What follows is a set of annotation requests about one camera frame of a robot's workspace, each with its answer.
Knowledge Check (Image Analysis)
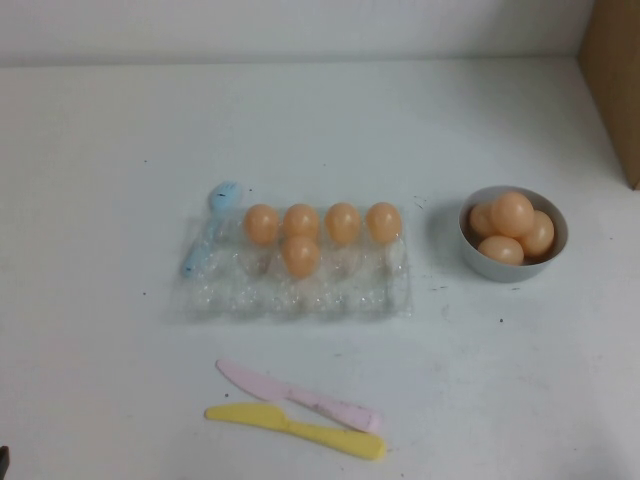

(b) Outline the clear plastic egg tray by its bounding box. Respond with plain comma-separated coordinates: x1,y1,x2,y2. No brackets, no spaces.
172,199,416,324

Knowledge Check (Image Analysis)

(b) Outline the yellow plastic knife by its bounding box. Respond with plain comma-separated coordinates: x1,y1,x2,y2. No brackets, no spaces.
204,402,388,460

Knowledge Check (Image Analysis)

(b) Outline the orange plastic egg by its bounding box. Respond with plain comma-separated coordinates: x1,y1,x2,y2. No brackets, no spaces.
490,191,534,239
282,234,321,279
468,203,496,237
324,201,362,245
283,203,320,239
365,201,403,245
243,203,280,246
477,235,525,266
519,210,556,257

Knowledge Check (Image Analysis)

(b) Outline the pink plastic knife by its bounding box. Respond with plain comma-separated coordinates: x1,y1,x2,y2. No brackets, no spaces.
215,358,384,434

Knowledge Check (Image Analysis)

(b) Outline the brown cardboard box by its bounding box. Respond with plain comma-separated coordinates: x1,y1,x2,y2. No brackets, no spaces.
579,0,640,190

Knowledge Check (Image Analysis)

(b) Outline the blue plastic spoon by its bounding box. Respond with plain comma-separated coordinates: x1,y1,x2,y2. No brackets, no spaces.
180,180,245,276

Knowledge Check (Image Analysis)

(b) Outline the grey round bowl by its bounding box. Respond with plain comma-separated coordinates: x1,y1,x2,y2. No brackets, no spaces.
458,185,570,285

